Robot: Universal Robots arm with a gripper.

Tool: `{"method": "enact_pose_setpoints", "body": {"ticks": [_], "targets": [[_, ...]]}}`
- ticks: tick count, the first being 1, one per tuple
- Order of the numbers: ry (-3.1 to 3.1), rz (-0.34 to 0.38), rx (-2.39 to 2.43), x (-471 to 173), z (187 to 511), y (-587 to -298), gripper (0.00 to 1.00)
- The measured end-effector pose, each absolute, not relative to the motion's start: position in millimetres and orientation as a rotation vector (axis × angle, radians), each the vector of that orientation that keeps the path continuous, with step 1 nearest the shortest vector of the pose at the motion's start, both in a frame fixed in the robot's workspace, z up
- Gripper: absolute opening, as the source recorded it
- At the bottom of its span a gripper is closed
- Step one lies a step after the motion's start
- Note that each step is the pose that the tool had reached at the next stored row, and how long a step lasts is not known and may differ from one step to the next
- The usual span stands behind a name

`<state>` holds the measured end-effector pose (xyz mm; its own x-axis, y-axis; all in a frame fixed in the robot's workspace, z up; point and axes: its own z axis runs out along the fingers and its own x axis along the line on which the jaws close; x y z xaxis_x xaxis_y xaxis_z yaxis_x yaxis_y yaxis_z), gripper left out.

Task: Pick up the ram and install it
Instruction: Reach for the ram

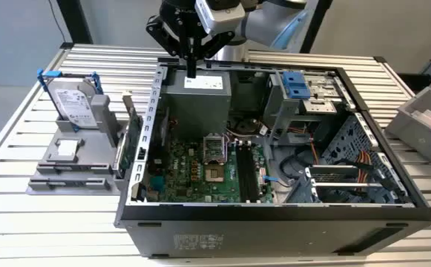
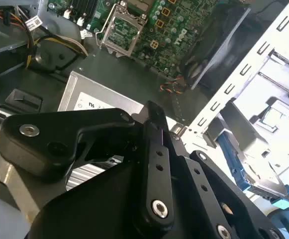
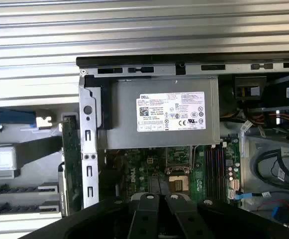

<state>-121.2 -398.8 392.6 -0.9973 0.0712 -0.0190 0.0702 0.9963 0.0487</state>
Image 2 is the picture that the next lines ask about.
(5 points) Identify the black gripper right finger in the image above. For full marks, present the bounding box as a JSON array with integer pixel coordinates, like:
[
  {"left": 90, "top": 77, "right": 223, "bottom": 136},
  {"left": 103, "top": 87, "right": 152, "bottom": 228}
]
[{"left": 159, "top": 105, "right": 287, "bottom": 239}]

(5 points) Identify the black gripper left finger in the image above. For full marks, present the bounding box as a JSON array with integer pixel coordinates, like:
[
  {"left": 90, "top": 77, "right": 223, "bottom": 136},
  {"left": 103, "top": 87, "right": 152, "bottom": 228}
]
[{"left": 0, "top": 101, "right": 175, "bottom": 230}]

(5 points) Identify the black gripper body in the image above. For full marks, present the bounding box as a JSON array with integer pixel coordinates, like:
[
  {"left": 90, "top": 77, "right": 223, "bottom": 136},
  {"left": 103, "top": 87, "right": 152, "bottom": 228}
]
[{"left": 28, "top": 160, "right": 216, "bottom": 239}]

